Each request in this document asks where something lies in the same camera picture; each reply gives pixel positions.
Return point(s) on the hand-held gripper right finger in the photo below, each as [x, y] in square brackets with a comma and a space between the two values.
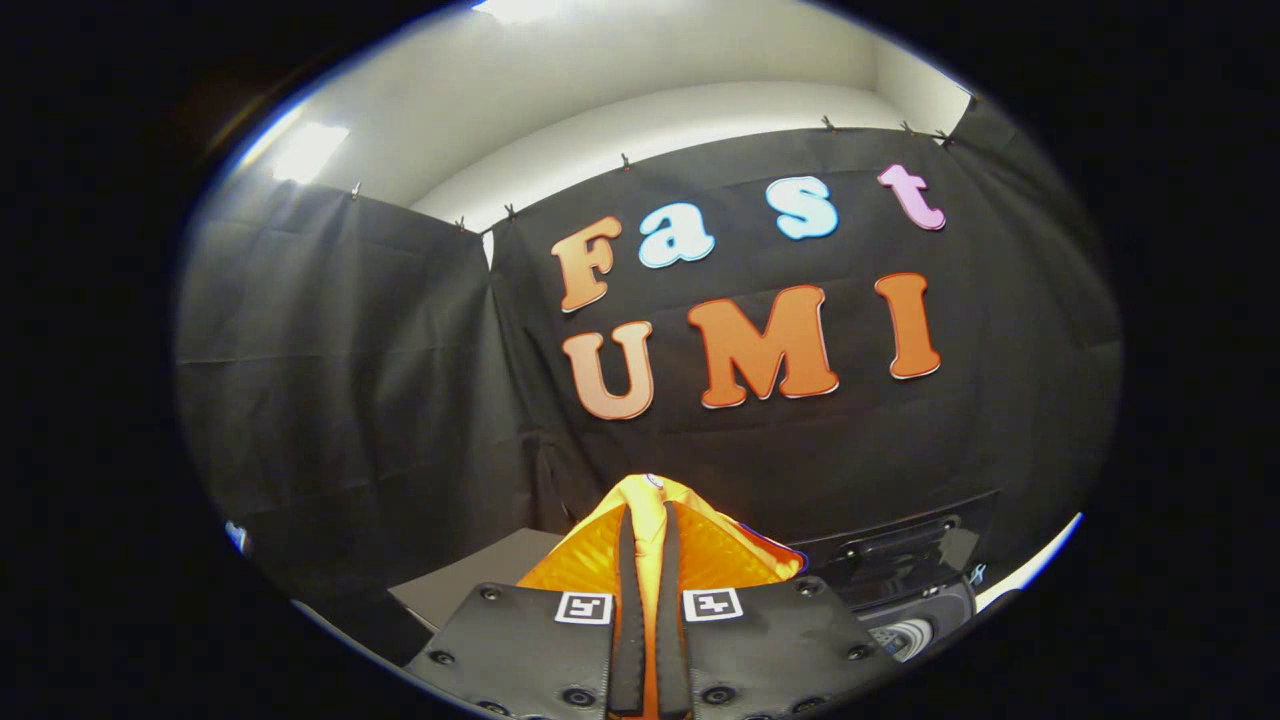
[673, 620]

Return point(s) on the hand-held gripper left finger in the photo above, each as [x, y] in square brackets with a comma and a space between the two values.
[627, 620]

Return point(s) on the orange shirt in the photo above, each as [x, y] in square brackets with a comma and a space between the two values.
[650, 495]

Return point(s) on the black backdrop cloth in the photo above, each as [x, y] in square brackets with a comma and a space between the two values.
[400, 350]

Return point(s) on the ceiling light panel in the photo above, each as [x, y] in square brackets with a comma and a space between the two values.
[308, 152]

